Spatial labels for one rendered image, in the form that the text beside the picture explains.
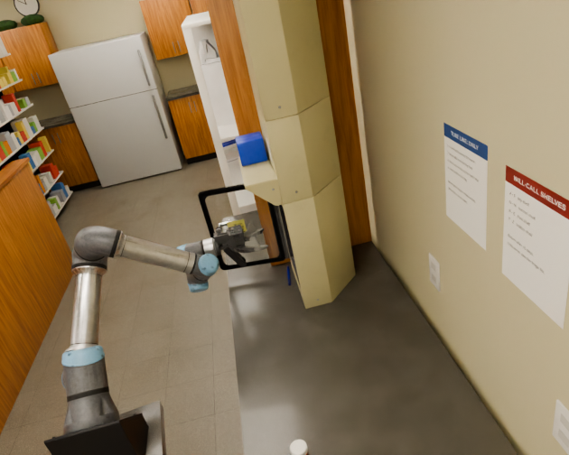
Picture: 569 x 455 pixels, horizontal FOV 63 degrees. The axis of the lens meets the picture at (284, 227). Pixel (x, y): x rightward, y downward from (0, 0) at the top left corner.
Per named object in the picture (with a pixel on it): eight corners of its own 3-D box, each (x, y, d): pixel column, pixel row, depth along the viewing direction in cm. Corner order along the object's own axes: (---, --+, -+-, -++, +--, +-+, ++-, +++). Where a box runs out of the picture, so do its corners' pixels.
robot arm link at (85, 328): (60, 394, 139) (74, 226, 159) (60, 397, 152) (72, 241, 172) (103, 391, 144) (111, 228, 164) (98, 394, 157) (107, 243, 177)
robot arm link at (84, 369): (66, 395, 129) (60, 348, 133) (64, 399, 141) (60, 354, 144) (111, 385, 135) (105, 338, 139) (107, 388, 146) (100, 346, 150)
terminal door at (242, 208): (286, 260, 209) (268, 180, 191) (220, 271, 212) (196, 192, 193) (286, 259, 210) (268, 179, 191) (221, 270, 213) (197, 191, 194)
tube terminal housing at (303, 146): (344, 253, 214) (318, 86, 178) (366, 293, 186) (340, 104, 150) (292, 266, 213) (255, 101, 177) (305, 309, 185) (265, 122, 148)
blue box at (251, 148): (265, 153, 184) (259, 130, 180) (267, 160, 175) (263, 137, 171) (240, 158, 184) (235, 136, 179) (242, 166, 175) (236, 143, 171)
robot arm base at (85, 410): (57, 437, 126) (53, 399, 129) (71, 431, 140) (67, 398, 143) (115, 421, 129) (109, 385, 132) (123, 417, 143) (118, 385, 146)
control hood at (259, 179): (271, 172, 191) (265, 150, 186) (283, 205, 162) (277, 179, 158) (243, 180, 190) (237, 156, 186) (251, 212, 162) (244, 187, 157)
